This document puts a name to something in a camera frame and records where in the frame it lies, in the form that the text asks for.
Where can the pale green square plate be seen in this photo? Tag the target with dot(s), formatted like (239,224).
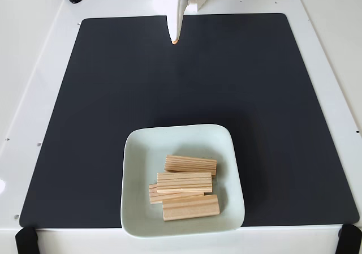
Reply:
(141,158)

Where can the plain wooden block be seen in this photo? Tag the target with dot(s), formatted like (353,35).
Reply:
(192,163)

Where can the striped grain wooden block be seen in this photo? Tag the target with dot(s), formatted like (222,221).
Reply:
(183,181)

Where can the four-groove wooden block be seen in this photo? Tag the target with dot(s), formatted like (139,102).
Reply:
(154,194)

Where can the single-groove wooden block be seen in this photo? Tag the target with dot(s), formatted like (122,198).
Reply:
(189,208)

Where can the black rubber mat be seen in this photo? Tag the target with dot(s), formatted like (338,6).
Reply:
(85,152)

